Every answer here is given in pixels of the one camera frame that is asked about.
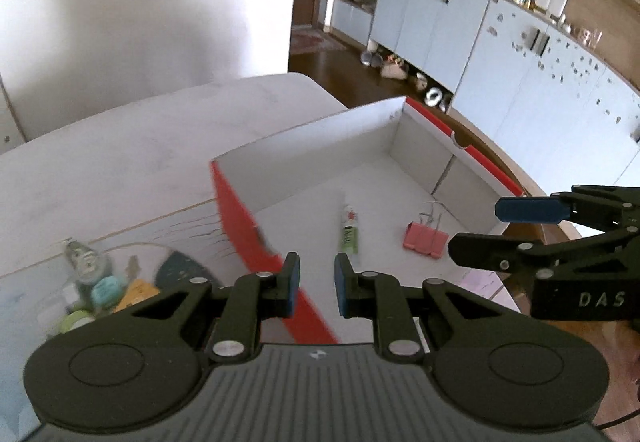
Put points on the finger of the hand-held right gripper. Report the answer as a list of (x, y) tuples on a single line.
[(530, 210), (490, 249)]

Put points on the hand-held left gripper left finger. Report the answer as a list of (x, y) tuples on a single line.
[(292, 283)]

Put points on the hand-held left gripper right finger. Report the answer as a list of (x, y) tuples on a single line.
[(342, 283)]

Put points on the red and white cardboard box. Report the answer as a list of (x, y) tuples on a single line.
[(320, 182)]

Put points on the green-capped white bottle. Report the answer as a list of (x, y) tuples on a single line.
[(75, 322)]

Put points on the small green label tube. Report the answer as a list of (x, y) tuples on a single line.
[(348, 233)]

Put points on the pink binder clip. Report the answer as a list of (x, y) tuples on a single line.
[(425, 238)]

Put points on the black and white shoe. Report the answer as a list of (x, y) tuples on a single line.
[(436, 97)]

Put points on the small yellow box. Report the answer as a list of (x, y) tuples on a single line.
[(139, 294)]

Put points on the teal pencil sharpener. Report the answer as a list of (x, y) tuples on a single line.
[(107, 291)]

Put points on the grey-green correction tape dispenser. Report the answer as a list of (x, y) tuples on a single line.
[(84, 262)]

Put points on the grey slippers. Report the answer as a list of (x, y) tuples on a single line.
[(371, 58)]

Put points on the patterned floor rug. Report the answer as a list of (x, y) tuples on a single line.
[(312, 39)]

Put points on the white low cabinet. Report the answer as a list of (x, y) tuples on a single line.
[(352, 21)]

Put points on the wooden side cabinet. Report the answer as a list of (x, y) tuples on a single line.
[(10, 116)]

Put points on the white wall cabinet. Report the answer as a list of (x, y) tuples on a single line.
[(525, 86)]

